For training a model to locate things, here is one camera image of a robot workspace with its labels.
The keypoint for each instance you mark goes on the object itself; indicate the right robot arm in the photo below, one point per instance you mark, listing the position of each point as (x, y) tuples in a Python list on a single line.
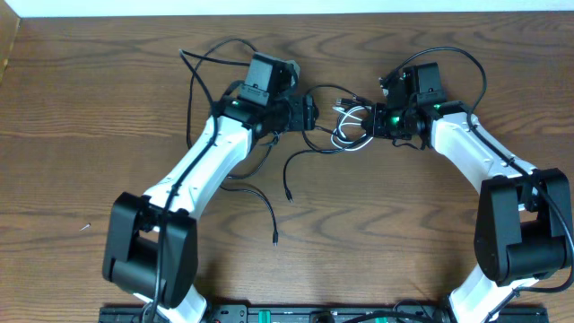
[(523, 232)]

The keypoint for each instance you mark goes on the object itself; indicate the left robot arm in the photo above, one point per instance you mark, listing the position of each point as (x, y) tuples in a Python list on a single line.
[(151, 247)]

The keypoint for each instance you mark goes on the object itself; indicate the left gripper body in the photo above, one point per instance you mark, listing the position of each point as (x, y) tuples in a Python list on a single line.
[(308, 112)]

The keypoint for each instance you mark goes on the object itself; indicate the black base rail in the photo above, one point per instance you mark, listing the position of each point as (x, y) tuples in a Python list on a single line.
[(242, 313)]

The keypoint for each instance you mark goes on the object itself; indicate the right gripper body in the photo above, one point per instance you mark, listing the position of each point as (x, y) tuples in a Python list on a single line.
[(390, 123)]

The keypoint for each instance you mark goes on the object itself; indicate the small metal screw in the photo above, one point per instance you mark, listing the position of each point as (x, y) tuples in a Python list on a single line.
[(85, 226)]

